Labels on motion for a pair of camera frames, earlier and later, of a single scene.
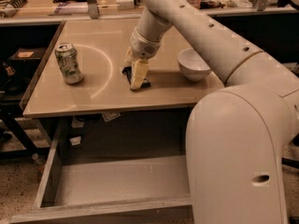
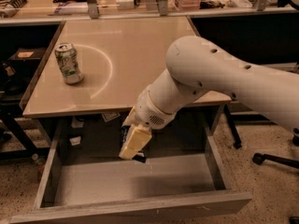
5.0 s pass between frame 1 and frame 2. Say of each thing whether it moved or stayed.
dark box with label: stayed
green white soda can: stayed
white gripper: moved
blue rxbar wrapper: moved
